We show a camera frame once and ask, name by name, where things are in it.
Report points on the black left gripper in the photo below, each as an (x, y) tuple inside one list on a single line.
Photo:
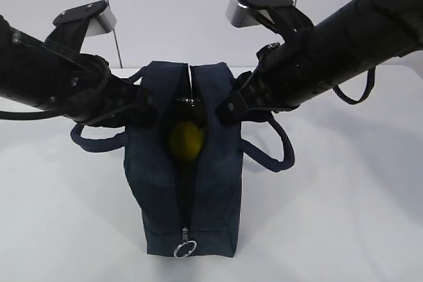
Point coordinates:
[(110, 102)]

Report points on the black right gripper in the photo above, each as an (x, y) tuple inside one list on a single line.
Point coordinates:
[(257, 92)]

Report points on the yellow lemon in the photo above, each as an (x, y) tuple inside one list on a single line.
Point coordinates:
[(186, 141)]

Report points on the navy blue lunch bag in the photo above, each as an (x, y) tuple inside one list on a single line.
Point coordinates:
[(188, 208)]

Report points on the green cucumber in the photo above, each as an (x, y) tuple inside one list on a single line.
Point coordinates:
[(190, 110)]

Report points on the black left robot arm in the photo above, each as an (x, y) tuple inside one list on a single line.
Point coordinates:
[(33, 75)]

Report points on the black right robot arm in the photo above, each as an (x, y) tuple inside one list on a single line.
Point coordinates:
[(315, 58)]

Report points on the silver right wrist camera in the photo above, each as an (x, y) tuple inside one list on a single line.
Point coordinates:
[(281, 17)]

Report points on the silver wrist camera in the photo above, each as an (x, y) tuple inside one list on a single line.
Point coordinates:
[(281, 17), (72, 26)]

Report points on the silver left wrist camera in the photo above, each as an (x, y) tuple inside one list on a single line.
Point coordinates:
[(72, 26)]

